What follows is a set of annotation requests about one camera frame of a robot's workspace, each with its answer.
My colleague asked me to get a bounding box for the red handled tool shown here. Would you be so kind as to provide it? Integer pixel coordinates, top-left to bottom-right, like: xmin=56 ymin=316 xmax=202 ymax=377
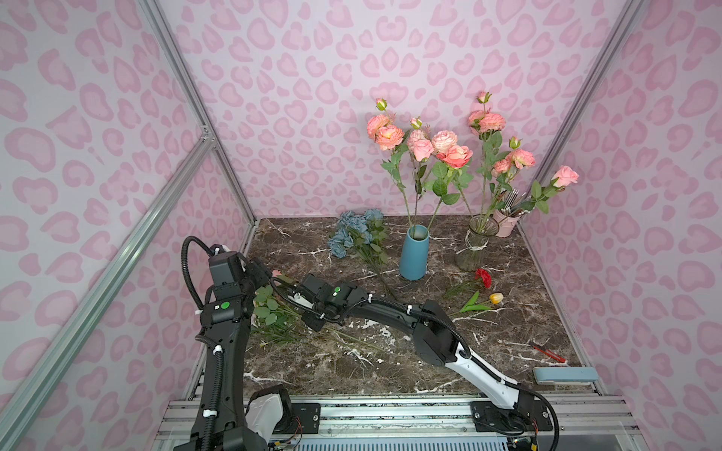
xmin=528 ymin=341 xmax=567 ymax=364

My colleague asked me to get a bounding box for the pink peony spray stem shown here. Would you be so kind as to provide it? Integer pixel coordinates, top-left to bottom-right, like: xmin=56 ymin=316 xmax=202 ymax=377
xmin=467 ymin=91 xmax=536 ymax=232

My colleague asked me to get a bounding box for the diagonal aluminium frame bar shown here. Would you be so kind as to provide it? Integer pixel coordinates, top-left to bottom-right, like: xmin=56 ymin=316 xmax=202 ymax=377
xmin=1 ymin=135 xmax=216 ymax=450

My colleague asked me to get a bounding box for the clear glass vase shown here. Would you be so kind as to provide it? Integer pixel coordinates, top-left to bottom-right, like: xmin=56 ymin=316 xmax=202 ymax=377
xmin=455 ymin=215 xmax=499 ymax=272

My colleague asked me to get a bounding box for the teal ceramic vase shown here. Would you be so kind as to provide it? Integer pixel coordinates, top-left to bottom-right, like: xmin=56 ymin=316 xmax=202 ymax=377
xmin=400 ymin=225 xmax=430 ymax=281

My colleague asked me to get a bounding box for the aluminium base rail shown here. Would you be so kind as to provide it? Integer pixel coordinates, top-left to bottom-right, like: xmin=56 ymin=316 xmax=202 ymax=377
xmin=151 ymin=393 xmax=644 ymax=451

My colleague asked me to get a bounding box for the aluminium frame post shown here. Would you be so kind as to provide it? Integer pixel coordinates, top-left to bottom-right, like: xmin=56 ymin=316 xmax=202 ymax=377
xmin=525 ymin=0 xmax=647 ymax=195
xmin=138 ymin=0 xmax=257 ymax=225

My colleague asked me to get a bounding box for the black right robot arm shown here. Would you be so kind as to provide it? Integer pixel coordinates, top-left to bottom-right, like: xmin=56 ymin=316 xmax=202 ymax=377
xmin=283 ymin=274 xmax=561 ymax=450

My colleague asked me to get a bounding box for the pale pink rose spray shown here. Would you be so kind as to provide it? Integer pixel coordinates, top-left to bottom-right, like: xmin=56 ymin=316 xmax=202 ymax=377
xmin=407 ymin=118 xmax=458 ymax=161

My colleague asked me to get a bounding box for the light blue flat block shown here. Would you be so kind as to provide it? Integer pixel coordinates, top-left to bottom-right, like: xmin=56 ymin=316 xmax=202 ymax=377
xmin=533 ymin=366 xmax=599 ymax=385

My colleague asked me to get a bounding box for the aluminium frame post left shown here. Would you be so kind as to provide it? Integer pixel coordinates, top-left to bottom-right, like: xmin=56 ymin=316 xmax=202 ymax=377
xmin=138 ymin=0 xmax=257 ymax=225

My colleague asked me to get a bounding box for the red carnation flower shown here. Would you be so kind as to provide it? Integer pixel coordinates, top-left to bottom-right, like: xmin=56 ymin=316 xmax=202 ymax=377
xmin=443 ymin=268 xmax=493 ymax=300

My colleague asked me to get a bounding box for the pink artificial rose stem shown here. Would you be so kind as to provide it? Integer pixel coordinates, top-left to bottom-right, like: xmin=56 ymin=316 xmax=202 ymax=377
xmin=511 ymin=165 xmax=579 ymax=216

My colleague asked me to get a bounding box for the aluminium frame post right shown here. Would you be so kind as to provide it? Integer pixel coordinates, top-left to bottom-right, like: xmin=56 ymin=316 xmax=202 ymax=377
xmin=525 ymin=0 xmax=647 ymax=195

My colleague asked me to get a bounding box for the pink rosebud stem pair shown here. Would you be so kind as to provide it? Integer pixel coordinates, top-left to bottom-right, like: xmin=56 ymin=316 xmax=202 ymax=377
xmin=407 ymin=130 xmax=435 ymax=227

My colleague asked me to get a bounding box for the blue artificial rose bunch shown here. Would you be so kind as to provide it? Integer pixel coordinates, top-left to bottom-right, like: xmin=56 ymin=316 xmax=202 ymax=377
xmin=327 ymin=209 xmax=388 ymax=268

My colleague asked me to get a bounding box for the large pink rose stem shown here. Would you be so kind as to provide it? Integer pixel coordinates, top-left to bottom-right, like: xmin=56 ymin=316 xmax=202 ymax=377
xmin=423 ymin=145 xmax=473 ymax=230

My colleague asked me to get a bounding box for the pink pencil cup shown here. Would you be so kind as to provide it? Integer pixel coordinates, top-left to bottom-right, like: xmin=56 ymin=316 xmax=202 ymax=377
xmin=493 ymin=189 xmax=520 ymax=238

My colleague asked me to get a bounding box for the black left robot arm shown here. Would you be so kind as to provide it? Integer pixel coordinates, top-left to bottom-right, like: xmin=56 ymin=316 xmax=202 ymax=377
xmin=175 ymin=236 xmax=272 ymax=450

